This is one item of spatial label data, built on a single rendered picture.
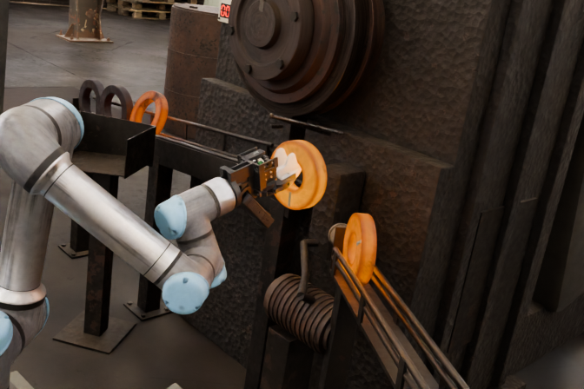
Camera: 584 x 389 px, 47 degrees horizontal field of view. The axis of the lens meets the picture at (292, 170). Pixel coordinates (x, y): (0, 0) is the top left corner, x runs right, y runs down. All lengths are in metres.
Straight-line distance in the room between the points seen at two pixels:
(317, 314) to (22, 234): 0.66
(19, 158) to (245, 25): 0.76
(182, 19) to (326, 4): 3.09
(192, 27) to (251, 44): 2.87
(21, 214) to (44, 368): 0.93
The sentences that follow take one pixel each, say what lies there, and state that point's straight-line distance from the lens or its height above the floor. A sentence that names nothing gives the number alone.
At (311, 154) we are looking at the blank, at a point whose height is 0.89.
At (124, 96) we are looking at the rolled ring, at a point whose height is 0.72.
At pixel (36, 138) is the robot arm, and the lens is 1.22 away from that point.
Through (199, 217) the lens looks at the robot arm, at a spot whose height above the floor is 0.78.
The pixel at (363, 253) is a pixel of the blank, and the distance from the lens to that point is 1.39.
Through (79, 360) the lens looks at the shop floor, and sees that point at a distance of 2.27.
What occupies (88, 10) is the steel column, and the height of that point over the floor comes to 0.36.
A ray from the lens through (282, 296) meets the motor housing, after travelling 1.64.
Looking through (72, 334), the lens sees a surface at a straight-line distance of 2.38.
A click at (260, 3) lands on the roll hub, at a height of 1.16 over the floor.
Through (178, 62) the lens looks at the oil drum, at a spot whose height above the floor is 0.51.
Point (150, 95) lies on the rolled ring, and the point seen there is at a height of 0.75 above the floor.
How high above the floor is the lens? 1.27
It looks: 17 degrees down
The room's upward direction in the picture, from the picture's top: 9 degrees clockwise
